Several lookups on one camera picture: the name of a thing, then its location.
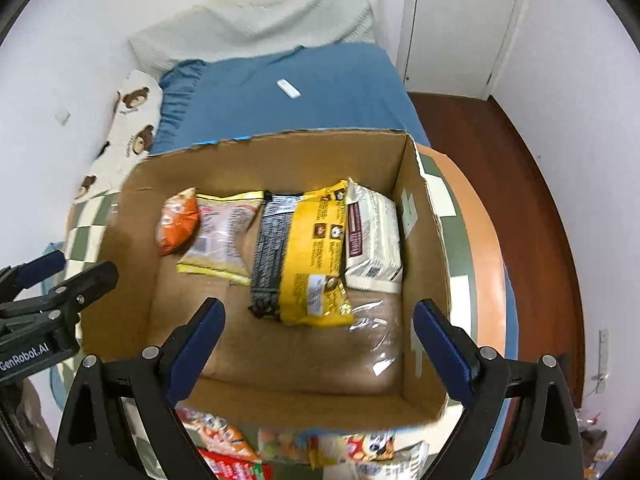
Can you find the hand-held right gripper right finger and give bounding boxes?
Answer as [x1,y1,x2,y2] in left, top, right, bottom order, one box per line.
[412,299,588,480]

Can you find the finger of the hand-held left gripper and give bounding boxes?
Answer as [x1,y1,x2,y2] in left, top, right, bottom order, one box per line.
[0,250,68,293]
[0,261,120,333]

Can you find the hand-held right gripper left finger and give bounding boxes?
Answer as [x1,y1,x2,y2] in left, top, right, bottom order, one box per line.
[52,297,226,480]

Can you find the brown cardboard box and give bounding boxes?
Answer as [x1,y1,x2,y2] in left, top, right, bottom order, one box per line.
[80,129,453,431]

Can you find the orange white snack packet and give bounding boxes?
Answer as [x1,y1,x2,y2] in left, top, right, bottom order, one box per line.
[177,407,261,463]

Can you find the red snack packet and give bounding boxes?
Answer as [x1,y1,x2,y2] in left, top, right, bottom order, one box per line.
[197,447,273,480]

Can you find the yellow mushroom print snack packet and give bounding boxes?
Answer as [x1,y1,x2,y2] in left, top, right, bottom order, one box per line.
[307,432,351,471]

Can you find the green white checkered blanket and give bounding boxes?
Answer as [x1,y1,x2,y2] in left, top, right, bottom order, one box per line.
[47,145,508,480]

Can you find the clear plastic wrapper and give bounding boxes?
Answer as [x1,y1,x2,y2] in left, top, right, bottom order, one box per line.
[347,300,406,376]

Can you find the orange mushroom print snack packet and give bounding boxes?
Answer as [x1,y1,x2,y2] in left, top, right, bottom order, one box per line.
[156,187,201,257]

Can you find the white blue snack packet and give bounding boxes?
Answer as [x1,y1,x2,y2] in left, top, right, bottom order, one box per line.
[350,440,431,480]

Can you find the clear yellow-edged snack packet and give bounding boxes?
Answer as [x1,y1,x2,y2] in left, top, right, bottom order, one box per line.
[176,191,266,287]

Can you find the black snack packet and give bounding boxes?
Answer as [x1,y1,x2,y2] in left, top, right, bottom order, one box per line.
[248,190,306,318]

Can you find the bear print pillow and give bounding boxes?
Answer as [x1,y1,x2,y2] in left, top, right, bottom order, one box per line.
[72,69,163,203]

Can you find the grey white pillow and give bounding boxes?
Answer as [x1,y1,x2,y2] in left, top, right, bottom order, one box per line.
[129,0,376,73]

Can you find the white door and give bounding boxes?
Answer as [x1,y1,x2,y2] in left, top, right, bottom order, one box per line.
[397,0,531,101]

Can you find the white wall socket with plug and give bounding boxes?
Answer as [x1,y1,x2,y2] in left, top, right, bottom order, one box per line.
[597,329,610,393]

